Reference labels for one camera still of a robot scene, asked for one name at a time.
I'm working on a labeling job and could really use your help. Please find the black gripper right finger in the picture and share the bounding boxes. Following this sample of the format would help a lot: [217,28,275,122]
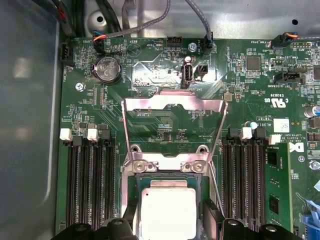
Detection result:
[201,199,300,240]

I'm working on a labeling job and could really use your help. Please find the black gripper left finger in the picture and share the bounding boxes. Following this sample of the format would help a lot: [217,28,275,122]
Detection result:
[53,199,138,240]

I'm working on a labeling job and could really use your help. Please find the wire locking lever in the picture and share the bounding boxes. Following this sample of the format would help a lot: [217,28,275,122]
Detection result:
[208,159,226,221]

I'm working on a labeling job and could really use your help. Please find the silver CPU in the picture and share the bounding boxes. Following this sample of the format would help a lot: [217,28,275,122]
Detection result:
[136,175,201,240]

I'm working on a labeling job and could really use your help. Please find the metal socket cover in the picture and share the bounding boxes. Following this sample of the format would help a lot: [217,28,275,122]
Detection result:
[121,89,230,175]

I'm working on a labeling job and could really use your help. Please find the black RAM slot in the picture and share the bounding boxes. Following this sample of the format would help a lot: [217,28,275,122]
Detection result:
[247,128,267,232]
[234,127,253,231]
[72,122,91,230]
[86,127,105,230]
[97,123,119,230]
[59,127,79,230]
[222,127,240,230]

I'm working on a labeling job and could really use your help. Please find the CPU socket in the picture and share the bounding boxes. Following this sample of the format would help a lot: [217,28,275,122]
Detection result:
[120,143,215,240]

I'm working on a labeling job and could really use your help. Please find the blue expansion slot latch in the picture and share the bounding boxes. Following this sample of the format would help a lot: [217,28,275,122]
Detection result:
[301,198,320,240]

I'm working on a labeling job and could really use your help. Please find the green RAM stick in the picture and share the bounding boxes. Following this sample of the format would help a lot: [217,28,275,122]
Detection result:
[265,144,294,233]

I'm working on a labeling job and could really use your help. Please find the black PC case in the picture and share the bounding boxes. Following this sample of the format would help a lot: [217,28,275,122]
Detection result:
[0,0,320,240]

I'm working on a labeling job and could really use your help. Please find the green motherboard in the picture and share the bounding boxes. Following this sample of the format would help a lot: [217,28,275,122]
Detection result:
[55,36,320,240]

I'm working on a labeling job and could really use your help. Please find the round coin battery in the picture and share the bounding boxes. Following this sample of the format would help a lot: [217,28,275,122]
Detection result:
[91,56,123,84]

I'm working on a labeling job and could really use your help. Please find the grey sleeved fan cable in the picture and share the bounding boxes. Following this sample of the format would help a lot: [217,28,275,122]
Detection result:
[184,0,215,56]
[273,31,320,50]
[92,0,172,55]

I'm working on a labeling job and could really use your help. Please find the thick black cable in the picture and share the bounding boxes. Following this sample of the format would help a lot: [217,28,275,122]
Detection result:
[49,0,131,38]

